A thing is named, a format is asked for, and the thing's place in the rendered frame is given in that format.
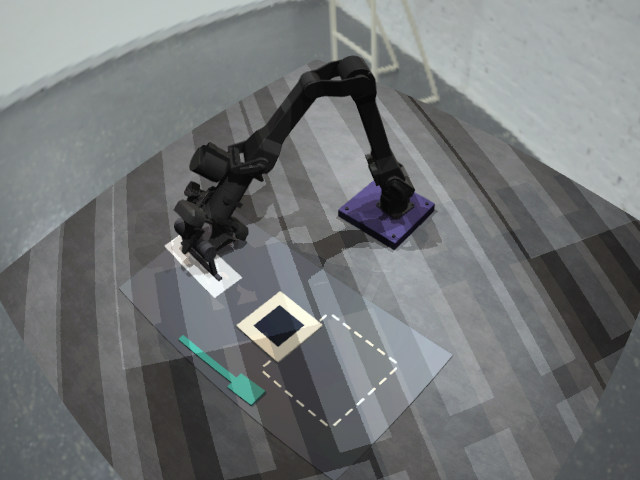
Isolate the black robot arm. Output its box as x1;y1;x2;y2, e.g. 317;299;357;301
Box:
189;55;415;219

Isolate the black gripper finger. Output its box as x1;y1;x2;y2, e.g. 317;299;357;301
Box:
208;225;236;252
182;221;205;254

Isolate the teal small trowel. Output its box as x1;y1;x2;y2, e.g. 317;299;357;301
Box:
178;335;266;406

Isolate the beige square tile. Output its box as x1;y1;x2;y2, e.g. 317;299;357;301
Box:
236;291;323;363

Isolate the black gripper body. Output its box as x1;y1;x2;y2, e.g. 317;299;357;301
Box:
174;183;249;241

